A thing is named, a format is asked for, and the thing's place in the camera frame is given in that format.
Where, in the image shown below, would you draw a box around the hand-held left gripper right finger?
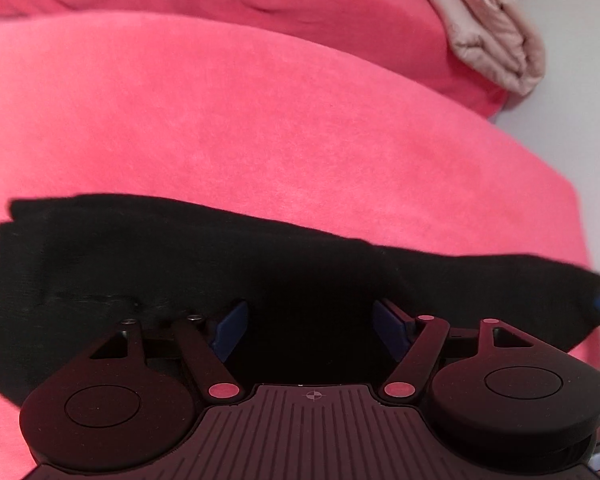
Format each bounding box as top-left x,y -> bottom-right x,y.
372,298 -> 572,404

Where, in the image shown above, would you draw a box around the black pants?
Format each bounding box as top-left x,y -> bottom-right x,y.
0,193 -> 600,407

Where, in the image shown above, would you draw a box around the folded pale pink quilt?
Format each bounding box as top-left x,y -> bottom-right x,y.
420,0 -> 547,96

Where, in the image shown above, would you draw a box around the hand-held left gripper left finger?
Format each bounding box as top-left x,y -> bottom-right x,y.
87,299 -> 252,404

